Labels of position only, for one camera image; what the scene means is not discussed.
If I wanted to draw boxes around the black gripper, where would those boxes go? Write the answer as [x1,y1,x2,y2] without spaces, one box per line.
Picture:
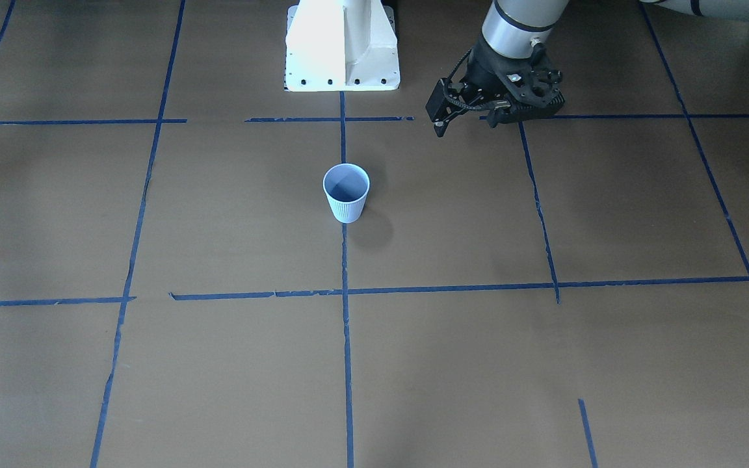
[425,47,522,137]

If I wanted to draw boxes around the blue ribbed plastic cup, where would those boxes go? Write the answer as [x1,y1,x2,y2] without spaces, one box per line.
[322,163,371,224]

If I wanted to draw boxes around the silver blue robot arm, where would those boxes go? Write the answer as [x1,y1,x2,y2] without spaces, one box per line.
[426,1,749,137]

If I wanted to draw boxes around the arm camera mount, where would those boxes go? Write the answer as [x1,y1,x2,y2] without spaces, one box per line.
[487,44,566,128]

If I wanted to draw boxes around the white pedestal base plate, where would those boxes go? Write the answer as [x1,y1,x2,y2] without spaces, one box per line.
[283,1,401,92]

